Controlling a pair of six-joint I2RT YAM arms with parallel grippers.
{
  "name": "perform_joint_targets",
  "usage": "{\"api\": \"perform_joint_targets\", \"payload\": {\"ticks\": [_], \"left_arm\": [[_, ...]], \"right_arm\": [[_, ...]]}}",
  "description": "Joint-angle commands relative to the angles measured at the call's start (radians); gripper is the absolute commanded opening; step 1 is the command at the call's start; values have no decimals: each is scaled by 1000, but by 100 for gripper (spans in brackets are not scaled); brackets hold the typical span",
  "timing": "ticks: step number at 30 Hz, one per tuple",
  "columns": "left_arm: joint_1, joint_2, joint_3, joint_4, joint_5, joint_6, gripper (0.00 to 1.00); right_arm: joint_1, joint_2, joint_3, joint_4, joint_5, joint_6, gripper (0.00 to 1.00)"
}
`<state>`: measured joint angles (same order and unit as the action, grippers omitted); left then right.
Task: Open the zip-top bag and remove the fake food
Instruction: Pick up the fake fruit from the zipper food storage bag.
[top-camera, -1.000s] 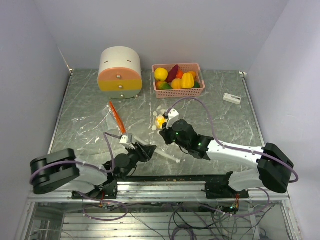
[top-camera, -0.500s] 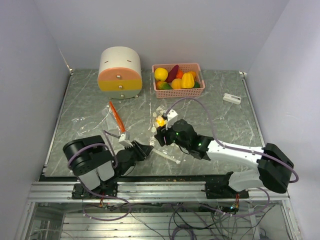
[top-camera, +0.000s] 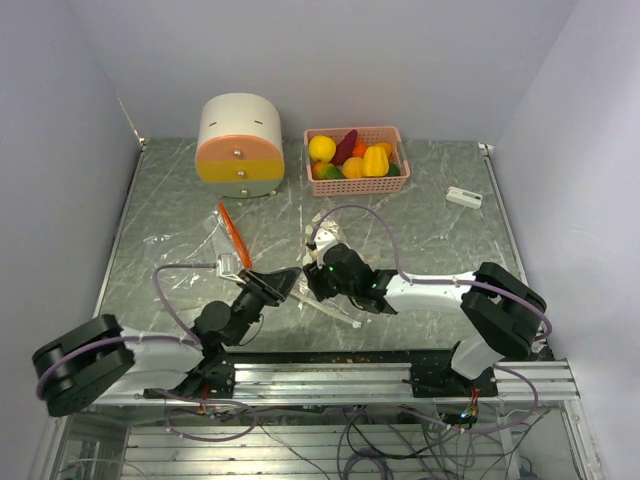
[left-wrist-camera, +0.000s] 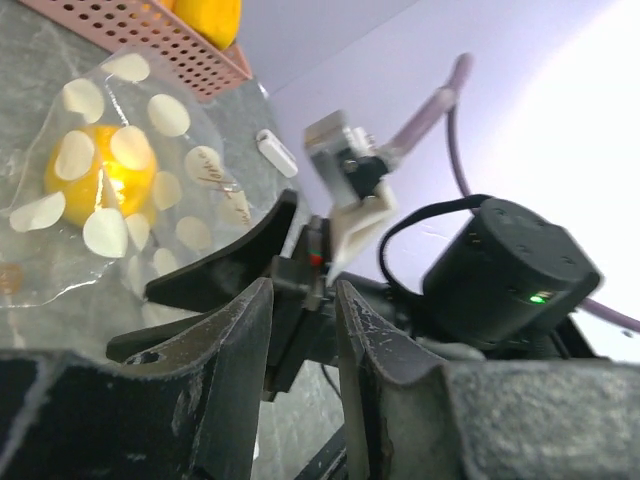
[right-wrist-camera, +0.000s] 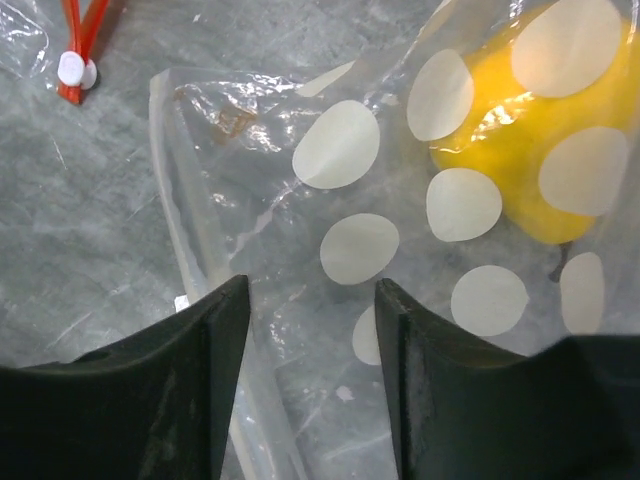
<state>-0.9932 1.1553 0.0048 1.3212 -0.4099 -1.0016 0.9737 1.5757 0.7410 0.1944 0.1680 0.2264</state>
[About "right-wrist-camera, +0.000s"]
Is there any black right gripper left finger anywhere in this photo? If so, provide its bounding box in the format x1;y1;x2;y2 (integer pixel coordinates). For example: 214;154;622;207
1;275;250;479

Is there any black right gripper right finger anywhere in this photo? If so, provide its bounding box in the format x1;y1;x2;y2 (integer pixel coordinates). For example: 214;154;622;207
374;279;639;479

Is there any clear white-slider zip bag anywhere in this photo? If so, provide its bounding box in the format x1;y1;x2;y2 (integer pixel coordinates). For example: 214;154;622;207
149;1;639;479

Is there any fake yellow pear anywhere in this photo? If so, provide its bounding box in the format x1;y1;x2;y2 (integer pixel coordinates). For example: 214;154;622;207
406;1;639;266

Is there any clear red-zip bag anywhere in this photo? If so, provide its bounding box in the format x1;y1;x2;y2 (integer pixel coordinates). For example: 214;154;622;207
1;1;110;105

